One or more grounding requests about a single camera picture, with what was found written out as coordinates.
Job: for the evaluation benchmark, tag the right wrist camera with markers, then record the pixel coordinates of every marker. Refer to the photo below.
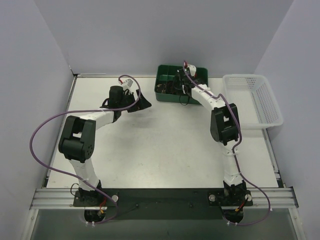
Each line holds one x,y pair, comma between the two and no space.
192,69

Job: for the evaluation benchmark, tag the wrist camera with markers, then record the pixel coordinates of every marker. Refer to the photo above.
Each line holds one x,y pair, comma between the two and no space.
192,69
127,84

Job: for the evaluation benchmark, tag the rolled red black tie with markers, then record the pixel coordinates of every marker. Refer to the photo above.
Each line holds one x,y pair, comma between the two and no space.
170,89

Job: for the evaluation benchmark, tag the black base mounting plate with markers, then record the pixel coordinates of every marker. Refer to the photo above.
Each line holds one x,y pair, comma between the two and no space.
161,203

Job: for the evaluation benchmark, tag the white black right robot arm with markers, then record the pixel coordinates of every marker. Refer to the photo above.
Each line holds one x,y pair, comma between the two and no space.
224,125

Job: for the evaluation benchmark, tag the rolled dark brown tie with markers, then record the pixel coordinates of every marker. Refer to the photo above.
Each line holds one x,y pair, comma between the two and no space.
161,88

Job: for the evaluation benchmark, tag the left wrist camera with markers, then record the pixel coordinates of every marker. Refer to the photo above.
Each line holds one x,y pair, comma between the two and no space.
127,84

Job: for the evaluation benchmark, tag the white perforated plastic basket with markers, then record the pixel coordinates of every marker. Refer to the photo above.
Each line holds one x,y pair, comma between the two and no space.
256,103

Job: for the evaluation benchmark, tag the aluminium front rail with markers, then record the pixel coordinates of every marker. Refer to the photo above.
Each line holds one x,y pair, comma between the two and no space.
62,199

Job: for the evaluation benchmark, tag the green compartment organizer box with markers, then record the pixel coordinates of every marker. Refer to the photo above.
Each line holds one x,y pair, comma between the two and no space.
164,74

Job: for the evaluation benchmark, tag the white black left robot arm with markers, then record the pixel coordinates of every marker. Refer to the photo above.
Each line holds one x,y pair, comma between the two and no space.
77,141

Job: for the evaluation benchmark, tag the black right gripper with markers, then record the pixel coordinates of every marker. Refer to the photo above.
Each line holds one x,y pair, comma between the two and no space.
178,81

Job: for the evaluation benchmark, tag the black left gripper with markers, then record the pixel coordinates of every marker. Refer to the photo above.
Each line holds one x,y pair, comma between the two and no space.
135,100

